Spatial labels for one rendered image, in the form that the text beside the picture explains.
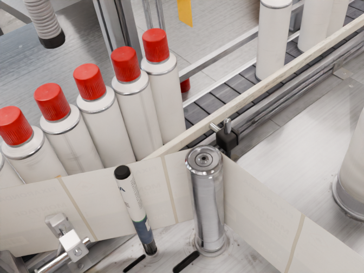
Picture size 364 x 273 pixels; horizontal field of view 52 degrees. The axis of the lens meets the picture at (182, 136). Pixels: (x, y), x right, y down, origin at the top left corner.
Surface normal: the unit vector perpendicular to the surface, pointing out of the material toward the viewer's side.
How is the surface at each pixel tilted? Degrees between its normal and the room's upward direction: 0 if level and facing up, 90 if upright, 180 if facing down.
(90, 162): 90
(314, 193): 0
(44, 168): 90
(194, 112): 0
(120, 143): 90
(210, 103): 0
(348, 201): 90
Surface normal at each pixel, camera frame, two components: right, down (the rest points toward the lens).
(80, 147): 0.67, 0.51
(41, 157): 0.83, 0.36
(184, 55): -0.10, -0.66
